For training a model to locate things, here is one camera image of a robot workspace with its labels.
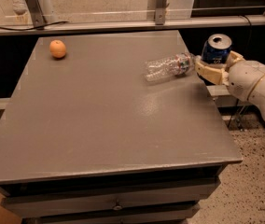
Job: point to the blue pepsi can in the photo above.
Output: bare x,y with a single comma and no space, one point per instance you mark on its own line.
216,49

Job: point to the grey drawer cabinet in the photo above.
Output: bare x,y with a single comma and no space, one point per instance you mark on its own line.
84,133

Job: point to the round metal drawer knob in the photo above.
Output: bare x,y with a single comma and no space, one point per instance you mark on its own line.
117,207

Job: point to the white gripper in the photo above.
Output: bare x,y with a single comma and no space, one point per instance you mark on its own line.
245,77

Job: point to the orange fruit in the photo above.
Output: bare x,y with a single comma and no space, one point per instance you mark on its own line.
57,49

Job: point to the grey metal bracket centre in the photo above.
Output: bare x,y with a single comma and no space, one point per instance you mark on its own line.
160,10

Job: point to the clear plastic water bottle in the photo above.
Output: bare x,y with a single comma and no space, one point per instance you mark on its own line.
169,67

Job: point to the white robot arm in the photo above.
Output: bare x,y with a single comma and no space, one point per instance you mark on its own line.
258,97

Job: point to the grey metal bracket left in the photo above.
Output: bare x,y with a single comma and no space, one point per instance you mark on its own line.
36,13

